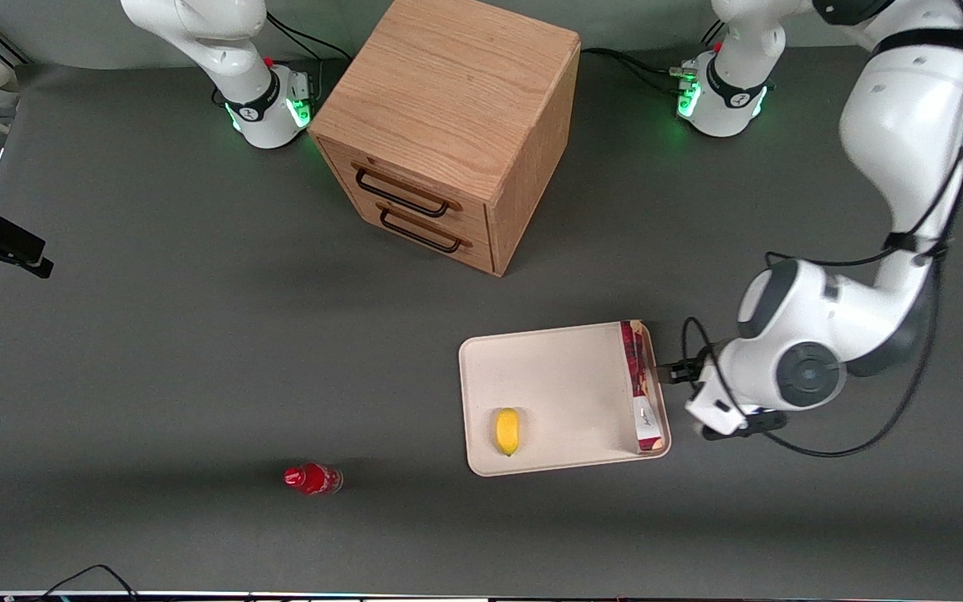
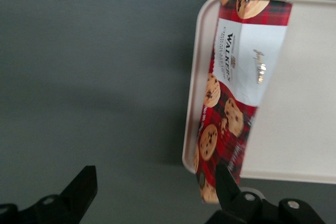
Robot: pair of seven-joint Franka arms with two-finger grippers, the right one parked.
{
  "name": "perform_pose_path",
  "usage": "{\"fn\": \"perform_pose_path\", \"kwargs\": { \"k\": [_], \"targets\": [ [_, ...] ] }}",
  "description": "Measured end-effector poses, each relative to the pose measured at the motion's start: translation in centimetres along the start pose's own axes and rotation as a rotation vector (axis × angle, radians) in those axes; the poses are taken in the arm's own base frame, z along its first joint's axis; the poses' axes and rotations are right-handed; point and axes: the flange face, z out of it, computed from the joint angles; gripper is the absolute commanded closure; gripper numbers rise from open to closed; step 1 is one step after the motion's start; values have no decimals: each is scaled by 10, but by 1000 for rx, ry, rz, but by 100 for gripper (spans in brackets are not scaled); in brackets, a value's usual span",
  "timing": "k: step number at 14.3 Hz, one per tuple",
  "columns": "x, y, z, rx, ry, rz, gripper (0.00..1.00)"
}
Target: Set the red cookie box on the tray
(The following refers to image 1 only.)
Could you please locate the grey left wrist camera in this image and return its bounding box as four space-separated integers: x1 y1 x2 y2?
703 408 789 441

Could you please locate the red plastic bottle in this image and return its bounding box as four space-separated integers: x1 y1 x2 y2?
283 464 344 497

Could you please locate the red cookie box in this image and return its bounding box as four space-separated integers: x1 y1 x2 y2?
619 319 668 455

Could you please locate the wooden two-drawer cabinet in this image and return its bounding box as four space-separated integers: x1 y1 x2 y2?
308 0 582 278

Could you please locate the black arm base cable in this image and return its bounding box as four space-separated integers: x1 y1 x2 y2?
264 12 354 64
579 25 729 94

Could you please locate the yellow lemon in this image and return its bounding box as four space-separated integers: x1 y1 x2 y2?
495 407 522 457

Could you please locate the black right arm base cable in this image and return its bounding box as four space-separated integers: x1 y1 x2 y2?
264 12 354 64

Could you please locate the black left arm base cable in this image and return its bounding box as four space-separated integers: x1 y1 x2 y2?
579 25 729 94

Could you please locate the black drawer handle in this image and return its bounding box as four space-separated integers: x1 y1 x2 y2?
354 166 455 219
377 207 466 255

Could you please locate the black cable at table edge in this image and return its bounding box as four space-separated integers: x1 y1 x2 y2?
34 564 141 602

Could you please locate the beige rectangular tray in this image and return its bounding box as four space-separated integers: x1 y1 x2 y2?
458 320 673 478

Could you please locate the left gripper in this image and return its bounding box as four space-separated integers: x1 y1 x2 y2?
656 338 752 437

